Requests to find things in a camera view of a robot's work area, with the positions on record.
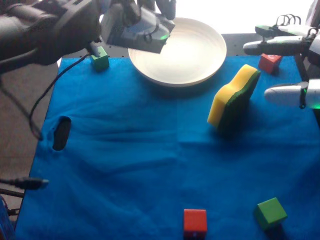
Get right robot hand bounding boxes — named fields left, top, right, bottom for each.
left=242, top=14, right=320, bottom=110

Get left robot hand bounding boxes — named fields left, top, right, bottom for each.
left=14, top=0, right=177, bottom=66

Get grey box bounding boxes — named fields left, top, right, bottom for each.
left=103, top=9, right=176, bottom=55

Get yellow green sponge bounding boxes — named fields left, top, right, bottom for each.
left=206, top=63, right=262, bottom=137

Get white bowl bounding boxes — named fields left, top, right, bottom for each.
left=127, top=16, right=228, bottom=87

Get red cube printed three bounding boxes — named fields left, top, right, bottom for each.
left=258, top=53, right=283, bottom=75

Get green cube printed eight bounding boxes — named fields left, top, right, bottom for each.
left=89, top=46, right=110, bottom=72

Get small black oval object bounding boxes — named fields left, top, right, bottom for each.
left=52, top=116, right=72, bottom=152

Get blue cloth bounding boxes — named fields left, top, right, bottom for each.
left=13, top=55, right=320, bottom=240

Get black plug cable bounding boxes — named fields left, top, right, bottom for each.
left=0, top=176, right=50, bottom=191

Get thin black cable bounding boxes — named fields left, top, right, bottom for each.
left=0, top=188, right=25, bottom=198

